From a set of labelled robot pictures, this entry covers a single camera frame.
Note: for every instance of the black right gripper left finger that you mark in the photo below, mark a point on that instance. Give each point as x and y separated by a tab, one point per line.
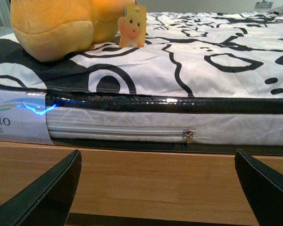
46	201

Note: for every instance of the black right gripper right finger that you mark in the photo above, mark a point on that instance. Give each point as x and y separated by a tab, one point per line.
263	188

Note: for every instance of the orange plush toy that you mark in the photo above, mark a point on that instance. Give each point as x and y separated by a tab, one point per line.
48	30

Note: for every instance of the white zippered mattress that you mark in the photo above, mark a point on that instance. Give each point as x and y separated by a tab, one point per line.
142	123

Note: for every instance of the black and white bedspread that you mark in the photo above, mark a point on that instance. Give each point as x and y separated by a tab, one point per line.
185	55

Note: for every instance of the orange cartoon hang tag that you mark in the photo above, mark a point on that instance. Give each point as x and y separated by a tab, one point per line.
132	27

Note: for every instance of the white curtain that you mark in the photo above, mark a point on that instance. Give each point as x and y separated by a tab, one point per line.
5	13

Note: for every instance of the wooden bed frame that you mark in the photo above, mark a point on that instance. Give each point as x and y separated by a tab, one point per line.
191	187

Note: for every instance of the grey wall socket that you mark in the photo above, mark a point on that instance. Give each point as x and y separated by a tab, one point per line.
263	5

